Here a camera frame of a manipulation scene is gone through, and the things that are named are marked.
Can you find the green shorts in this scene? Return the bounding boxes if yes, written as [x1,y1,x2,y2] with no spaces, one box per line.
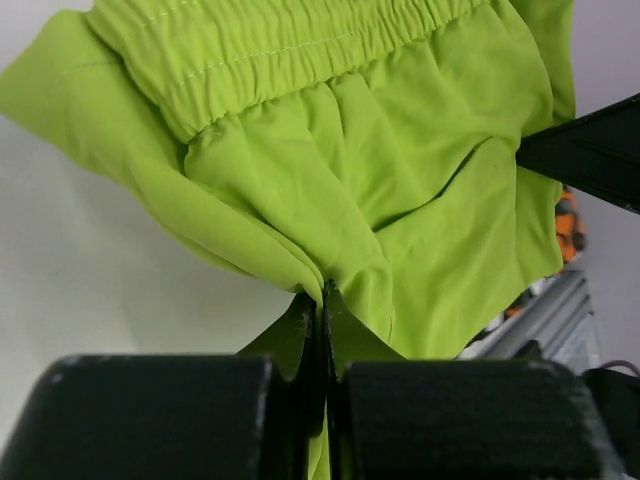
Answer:
[0,0,576,480]

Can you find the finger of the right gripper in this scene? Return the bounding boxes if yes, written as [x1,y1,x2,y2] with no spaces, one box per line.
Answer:
[516,94,639,214]

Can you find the aluminium mounting rail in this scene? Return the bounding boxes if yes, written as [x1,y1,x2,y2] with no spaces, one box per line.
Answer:
[459,270,601,374]

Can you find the orange camouflage shorts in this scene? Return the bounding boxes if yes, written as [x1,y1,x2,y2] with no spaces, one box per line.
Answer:
[458,185,587,360]

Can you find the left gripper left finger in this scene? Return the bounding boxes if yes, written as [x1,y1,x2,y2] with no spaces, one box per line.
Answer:
[1,294,315,479]

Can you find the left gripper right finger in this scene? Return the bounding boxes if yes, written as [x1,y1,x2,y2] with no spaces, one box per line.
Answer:
[322,283,628,479]

